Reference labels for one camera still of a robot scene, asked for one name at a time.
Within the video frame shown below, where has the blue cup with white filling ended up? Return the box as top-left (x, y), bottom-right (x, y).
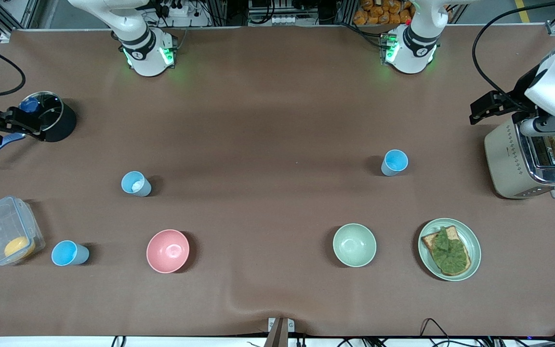
top-left (121, 171), bottom-right (152, 197)

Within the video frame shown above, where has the glass lid blue knob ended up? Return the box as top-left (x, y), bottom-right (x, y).
top-left (15, 92), bottom-right (64, 134)

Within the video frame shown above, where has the beige chrome toaster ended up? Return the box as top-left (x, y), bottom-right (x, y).
top-left (484, 118), bottom-right (555, 200)

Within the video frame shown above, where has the yellow round food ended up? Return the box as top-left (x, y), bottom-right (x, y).
top-left (4, 236), bottom-right (36, 261)

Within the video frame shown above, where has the pale green plate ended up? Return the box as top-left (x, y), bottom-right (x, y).
top-left (418, 218), bottom-right (482, 281)

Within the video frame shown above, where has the toast slice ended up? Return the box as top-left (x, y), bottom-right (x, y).
top-left (421, 225), bottom-right (472, 277)

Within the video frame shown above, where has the bag of orange buns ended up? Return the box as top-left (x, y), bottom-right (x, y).
top-left (353, 0), bottom-right (415, 26)

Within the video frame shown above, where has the green lettuce leaf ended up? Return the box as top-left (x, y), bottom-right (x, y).
top-left (432, 227), bottom-right (470, 273)

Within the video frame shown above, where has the white power strip with plugs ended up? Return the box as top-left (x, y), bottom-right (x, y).
top-left (155, 0), bottom-right (194, 17)

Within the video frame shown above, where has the pale green bowl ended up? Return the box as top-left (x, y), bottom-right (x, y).
top-left (332, 223), bottom-right (377, 267)

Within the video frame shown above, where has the pink bowl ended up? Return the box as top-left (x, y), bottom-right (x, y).
top-left (146, 229), bottom-right (190, 274)

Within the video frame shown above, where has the white connector strip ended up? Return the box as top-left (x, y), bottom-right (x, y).
top-left (249, 0), bottom-right (302, 26)

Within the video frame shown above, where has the black saucepan blue handle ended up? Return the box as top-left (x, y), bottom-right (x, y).
top-left (0, 91), bottom-right (78, 166)

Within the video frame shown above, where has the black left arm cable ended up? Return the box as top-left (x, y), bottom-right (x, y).
top-left (472, 0), bottom-right (555, 109)

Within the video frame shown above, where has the aluminium frame profile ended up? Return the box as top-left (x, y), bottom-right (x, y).
top-left (0, 0), bottom-right (37, 41)

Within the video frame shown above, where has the thin black floor cable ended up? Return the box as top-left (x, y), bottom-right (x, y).
top-left (420, 318), bottom-right (451, 343)

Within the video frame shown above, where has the metal table bracket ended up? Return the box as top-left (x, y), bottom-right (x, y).
top-left (268, 317), bottom-right (295, 347)

